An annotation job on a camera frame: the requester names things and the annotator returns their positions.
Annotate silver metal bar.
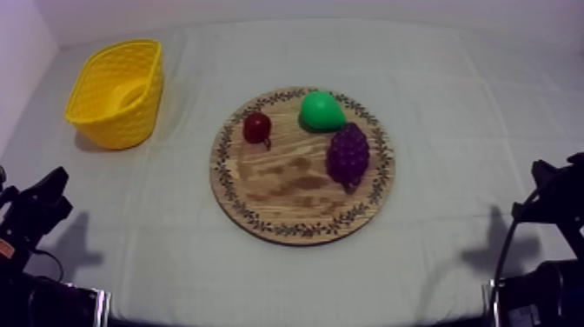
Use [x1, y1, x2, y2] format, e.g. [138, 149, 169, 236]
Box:
[481, 279, 496, 327]
[93, 287, 112, 327]

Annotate round wooden board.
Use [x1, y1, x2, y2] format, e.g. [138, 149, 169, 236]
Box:
[209, 86, 396, 247]

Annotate green toy pear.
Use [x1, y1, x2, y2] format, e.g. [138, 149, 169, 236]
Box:
[299, 90, 348, 133]

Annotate black cable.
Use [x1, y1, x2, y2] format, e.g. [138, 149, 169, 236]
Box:
[487, 184, 545, 321]
[30, 248, 65, 284]

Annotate small red fruit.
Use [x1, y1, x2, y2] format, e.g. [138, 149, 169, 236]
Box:
[242, 111, 274, 150]

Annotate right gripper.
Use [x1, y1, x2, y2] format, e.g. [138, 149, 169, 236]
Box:
[510, 151, 584, 226]

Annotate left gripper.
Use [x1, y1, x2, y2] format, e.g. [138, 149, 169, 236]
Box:
[0, 165, 74, 266]

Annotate purple toy grapes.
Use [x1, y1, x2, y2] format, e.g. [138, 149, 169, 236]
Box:
[326, 122, 371, 190]

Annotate yellow plastic basket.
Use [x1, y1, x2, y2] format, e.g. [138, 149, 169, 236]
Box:
[64, 38, 165, 150]

